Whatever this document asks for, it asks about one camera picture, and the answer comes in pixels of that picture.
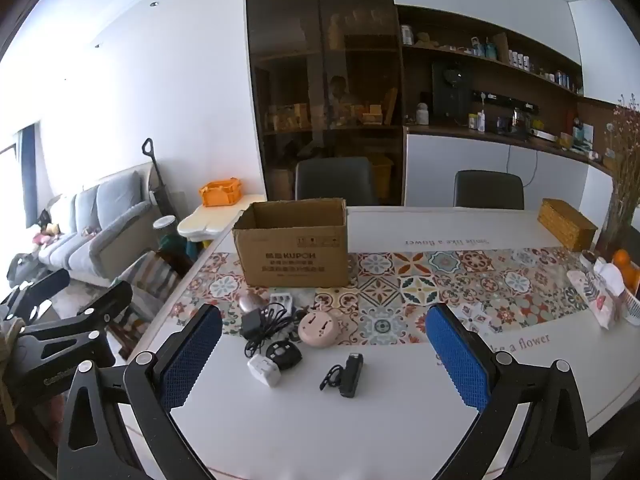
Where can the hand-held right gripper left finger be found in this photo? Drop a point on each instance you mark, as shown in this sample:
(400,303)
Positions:
(190,355)

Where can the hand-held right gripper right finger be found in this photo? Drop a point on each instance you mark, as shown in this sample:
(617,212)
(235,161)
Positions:
(460,360)

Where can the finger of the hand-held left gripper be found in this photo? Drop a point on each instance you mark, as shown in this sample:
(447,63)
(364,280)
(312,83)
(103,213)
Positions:
(112,300)
(45,282)

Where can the metallic egg-shaped device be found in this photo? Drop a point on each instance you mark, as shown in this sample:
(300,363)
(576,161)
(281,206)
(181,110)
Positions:
(251,305)

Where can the brown cardboard box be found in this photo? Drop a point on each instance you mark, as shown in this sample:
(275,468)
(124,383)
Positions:
(290,260)

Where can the dark backpack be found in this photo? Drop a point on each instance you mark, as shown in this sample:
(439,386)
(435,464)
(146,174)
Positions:
(25,267)

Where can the striped cloth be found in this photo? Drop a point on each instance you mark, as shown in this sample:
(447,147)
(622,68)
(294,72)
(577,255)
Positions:
(150,285)

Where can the white plug adapter cube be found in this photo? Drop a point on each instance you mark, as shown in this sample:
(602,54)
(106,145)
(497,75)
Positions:
(262,370)

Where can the grey sofa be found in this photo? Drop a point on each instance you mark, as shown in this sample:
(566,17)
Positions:
(95,225)

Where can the green stool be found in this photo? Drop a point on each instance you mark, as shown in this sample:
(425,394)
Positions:
(177,247)

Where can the white round slatted bin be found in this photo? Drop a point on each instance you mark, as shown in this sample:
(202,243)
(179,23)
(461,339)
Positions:
(165,225)

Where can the black round device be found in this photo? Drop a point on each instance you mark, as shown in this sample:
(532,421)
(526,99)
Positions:
(282,355)

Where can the patterned tile-print table runner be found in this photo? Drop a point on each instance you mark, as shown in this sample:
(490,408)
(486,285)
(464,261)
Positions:
(400,280)

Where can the white battery charger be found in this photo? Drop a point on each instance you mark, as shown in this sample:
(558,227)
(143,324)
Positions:
(280,302)

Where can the cream small side table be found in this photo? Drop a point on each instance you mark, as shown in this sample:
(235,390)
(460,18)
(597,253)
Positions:
(215,217)

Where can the pink round device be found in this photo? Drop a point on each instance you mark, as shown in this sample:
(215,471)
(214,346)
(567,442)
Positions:
(320,330)

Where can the orange plastic crate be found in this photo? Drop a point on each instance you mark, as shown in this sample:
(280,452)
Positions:
(220,192)

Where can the white plastic packet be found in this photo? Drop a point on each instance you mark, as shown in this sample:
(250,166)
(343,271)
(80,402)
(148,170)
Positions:
(610,275)

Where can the grey dining chair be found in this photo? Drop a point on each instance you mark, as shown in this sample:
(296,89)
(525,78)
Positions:
(332,177)
(487,187)

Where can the orange fruit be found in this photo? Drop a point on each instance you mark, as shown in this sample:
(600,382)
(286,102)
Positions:
(625,265)

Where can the dark glass vase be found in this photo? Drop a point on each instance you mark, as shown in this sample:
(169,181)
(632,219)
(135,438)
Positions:
(617,242)

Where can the white kitchen counter cabinet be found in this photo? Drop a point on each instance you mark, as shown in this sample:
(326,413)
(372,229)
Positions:
(435,165)

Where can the electric kettle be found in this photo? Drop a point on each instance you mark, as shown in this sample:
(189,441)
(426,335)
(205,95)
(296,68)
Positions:
(520,122)

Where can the white small appliance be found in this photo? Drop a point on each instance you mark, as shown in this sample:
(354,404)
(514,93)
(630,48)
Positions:
(423,115)

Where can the dried flower bouquet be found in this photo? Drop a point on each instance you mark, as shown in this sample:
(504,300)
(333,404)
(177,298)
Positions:
(625,160)

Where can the tall glass-door cabinet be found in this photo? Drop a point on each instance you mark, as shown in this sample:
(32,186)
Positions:
(325,60)

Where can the black wall-mounted water dispenser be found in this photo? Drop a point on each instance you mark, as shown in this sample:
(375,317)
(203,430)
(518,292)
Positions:
(452,90)

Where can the wooden wall shelf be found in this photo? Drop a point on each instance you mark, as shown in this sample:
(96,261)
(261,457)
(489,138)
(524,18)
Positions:
(500,80)

